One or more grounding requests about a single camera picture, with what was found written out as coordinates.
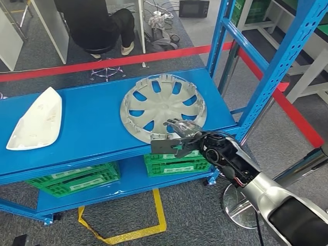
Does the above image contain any black stool chrome base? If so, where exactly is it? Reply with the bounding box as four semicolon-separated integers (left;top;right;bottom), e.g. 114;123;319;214
84;46;127;83

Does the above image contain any white desk panel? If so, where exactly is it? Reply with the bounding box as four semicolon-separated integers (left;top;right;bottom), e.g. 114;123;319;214
30;0;69;65
0;7;24;72

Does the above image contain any blue metal shelf rack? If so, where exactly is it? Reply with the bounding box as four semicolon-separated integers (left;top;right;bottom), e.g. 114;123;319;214
0;0;328;227

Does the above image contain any person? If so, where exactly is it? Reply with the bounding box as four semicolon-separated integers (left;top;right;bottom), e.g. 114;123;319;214
53;0;136;60

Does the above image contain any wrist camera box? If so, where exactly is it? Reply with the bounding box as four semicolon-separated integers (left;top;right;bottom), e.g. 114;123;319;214
11;234;28;246
151;134;192;155

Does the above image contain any grey bag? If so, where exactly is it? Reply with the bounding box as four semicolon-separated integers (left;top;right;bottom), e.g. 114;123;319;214
147;15;180;52

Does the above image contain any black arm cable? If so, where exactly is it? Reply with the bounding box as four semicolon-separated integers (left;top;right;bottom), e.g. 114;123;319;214
255;210;265;246

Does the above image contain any black microwave oven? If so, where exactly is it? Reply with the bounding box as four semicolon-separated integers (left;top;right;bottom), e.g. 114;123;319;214
178;0;210;18

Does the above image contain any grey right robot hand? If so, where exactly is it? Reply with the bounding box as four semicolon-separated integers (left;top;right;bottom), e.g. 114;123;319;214
163;118;205;159

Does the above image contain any white power strip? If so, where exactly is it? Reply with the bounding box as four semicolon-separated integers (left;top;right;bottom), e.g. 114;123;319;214
152;9;175;20

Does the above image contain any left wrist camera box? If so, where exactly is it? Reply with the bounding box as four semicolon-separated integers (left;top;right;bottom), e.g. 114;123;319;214
11;234;28;246

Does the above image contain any white desk leg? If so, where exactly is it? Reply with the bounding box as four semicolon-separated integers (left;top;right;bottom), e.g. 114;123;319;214
134;0;147;68

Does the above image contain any silver wheel hubcap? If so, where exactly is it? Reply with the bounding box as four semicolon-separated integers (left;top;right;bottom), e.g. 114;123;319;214
120;74;207;145

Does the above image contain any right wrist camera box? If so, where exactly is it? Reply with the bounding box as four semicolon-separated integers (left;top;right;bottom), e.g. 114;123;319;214
151;134;192;155

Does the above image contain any white workbench frame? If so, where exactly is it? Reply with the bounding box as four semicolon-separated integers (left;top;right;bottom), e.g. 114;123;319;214
242;0;328;105

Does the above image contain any red barrier belt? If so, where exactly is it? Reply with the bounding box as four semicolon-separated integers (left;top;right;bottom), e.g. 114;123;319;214
0;42;233;83
237;47;325;149

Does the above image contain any white plastic mirror cover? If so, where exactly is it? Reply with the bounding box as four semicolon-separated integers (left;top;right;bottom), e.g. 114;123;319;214
6;86;63;151

